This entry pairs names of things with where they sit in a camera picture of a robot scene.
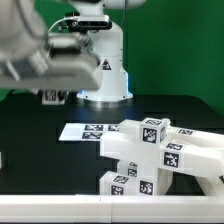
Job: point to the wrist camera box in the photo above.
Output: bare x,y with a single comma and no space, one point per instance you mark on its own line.
70,43

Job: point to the white cube nut with tag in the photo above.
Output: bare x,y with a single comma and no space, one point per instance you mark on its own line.
152,131

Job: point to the white flat chair back panel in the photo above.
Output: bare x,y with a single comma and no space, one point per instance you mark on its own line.
86,131

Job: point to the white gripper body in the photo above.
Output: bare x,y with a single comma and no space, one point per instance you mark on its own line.
69,73

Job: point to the white L-shaped border fence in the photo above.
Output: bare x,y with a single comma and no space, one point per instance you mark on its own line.
82,209

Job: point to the black camera on stand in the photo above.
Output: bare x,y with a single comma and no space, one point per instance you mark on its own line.
75,22

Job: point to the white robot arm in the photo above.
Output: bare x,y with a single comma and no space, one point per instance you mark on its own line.
23,34

